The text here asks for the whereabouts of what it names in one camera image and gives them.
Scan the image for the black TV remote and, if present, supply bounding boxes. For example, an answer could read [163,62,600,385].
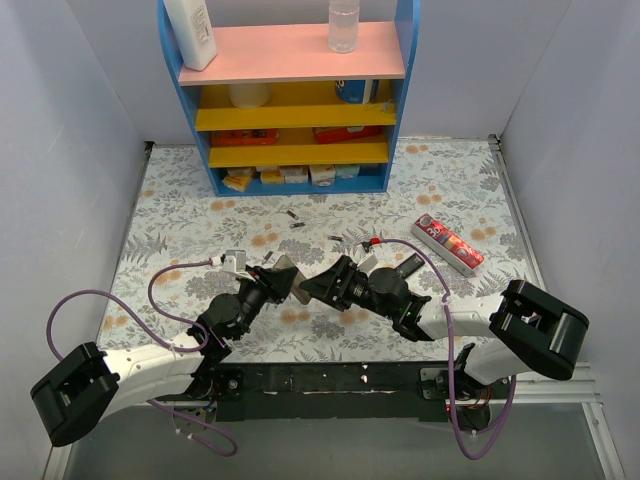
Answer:
[395,253,425,279]

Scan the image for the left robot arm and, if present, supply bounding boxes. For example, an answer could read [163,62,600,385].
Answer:
[30,266,304,447]

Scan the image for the white cylindrical container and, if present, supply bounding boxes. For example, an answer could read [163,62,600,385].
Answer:
[228,83,271,109]

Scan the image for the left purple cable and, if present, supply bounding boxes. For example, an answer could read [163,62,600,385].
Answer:
[46,257,239,457]

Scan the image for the white air conditioner remote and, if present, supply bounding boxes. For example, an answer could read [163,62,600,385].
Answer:
[273,255,311,305]

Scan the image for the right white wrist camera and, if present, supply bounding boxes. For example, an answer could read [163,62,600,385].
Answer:
[357,237,381,274]

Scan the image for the floral patterned table mat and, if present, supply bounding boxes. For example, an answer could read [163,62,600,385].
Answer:
[98,139,538,349]

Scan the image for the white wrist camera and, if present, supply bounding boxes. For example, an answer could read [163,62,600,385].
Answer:
[210,249,250,279]
[357,237,381,274]

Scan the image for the blue white round container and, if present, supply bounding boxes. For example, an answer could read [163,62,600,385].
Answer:
[335,79,379,105]

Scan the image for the yellow red small box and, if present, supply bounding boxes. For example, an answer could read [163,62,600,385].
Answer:
[223,167,255,192]

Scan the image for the white plastic bottle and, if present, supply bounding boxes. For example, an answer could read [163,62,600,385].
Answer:
[163,0,218,71]

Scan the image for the orange box left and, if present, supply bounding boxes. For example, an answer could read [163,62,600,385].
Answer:
[211,129,279,147]

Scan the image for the clear plastic water bottle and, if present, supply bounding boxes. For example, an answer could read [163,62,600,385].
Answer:
[328,0,360,53]

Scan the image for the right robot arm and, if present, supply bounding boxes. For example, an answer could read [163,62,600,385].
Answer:
[300,256,589,398]

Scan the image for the blue wooden shelf unit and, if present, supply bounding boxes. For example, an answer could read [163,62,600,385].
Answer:
[157,1,421,197]

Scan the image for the yellow white small box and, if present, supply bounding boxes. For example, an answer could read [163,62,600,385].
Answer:
[260,169,285,185]

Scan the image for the red toothpaste box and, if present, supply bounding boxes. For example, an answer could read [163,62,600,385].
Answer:
[410,214,484,277]

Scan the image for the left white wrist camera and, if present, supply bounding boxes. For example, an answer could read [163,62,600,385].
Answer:
[210,249,250,279]

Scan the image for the red orange box right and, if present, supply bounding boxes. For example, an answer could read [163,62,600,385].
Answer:
[312,125,384,144]

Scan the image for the white orange small carton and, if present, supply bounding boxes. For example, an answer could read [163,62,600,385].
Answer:
[308,164,336,187]

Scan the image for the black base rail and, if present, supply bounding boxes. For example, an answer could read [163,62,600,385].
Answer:
[174,347,496,425]

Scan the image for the teal white small box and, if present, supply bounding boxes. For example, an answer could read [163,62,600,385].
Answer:
[334,164,360,179]

